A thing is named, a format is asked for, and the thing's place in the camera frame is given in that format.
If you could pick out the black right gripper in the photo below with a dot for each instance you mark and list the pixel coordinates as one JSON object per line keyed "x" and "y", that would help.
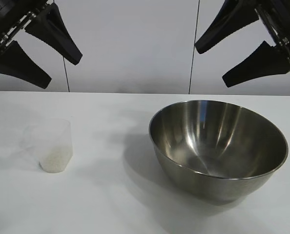
{"x": 286, "y": 22}

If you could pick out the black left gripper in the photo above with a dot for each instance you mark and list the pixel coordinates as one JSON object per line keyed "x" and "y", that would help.
{"x": 3, "y": 22}

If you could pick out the clear plastic measuring cup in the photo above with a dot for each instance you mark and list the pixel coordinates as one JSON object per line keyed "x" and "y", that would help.
{"x": 49, "y": 134}

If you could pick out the stainless steel mixing bowl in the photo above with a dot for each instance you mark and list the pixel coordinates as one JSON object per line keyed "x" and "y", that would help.
{"x": 208, "y": 146}

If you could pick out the white rice grains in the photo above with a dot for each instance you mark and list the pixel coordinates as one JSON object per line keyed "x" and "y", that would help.
{"x": 54, "y": 162}

